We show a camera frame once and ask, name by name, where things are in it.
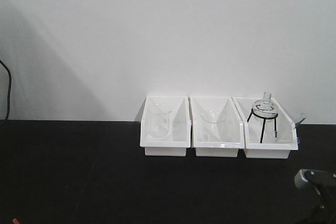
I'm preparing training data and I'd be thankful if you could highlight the middle white plastic bin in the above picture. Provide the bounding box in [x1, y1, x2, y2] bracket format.
[190, 96, 245, 157]

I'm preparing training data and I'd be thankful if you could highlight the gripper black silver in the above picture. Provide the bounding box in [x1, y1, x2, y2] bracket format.
[294, 169, 335, 223]

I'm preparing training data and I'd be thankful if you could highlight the red plastic spoon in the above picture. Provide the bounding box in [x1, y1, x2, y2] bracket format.
[13, 218, 20, 224]

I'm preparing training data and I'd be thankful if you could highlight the right white plastic bin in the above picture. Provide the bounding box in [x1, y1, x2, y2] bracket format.
[232, 97, 298, 159]

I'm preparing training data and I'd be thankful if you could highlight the black cable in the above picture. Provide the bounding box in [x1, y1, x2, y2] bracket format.
[0, 59, 13, 127]

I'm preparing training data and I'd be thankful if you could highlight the clear glass tube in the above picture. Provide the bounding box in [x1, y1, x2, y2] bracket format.
[293, 113, 307, 129]

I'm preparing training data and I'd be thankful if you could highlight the black wire tripod stand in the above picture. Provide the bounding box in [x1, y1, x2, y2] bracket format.
[247, 109, 278, 144]

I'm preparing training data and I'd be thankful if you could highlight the left white plastic bin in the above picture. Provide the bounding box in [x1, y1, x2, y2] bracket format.
[140, 95, 192, 156]

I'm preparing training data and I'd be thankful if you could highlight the white plastic bin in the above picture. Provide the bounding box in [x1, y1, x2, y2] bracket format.
[232, 97, 298, 159]
[140, 95, 192, 156]
[190, 96, 245, 157]

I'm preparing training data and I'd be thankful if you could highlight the clear glass beaker left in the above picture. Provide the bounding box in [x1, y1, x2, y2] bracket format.
[149, 103, 172, 138]

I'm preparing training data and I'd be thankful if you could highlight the clear glass beaker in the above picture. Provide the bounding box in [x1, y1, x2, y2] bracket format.
[201, 111, 225, 142]
[149, 103, 172, 138]

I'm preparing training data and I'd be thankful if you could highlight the clear glass beaker middle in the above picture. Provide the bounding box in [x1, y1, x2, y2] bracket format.
[201, 111, 225, 142]

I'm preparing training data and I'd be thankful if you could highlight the round glass flask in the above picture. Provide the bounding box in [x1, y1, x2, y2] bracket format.
[252, 92, 279, 122]

